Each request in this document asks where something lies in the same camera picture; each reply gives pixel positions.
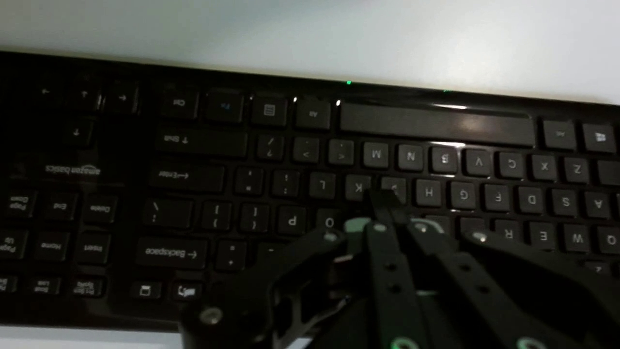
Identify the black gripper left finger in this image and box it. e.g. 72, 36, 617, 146
179, 191, 434, 349

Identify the black computer keyboard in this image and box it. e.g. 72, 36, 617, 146
0, 49, 620, 331

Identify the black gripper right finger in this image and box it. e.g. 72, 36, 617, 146
386, 189, 620, 349

